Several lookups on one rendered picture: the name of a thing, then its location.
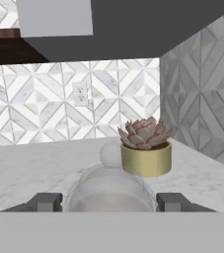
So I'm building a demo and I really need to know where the dark wooden shelf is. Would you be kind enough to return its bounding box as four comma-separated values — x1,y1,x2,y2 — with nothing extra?
0,28,50,66

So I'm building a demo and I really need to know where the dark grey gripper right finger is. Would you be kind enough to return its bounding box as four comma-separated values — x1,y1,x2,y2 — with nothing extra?
156,192,217,213

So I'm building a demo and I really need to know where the succulent in yellow pot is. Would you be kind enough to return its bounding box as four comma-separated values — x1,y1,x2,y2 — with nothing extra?
116,117,176,178

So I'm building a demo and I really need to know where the grey wall cabinet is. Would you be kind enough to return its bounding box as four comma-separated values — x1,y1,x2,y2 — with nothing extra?
24,0,224,63

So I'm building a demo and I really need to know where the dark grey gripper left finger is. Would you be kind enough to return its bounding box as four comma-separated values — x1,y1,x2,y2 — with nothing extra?
0,192,64,213

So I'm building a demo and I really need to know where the light grey cabinet door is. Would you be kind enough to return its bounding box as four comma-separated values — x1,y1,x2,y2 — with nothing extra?
15,0,95,39

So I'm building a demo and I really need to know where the white wall socket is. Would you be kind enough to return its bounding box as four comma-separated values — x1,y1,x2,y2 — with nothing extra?
72,81,90,108

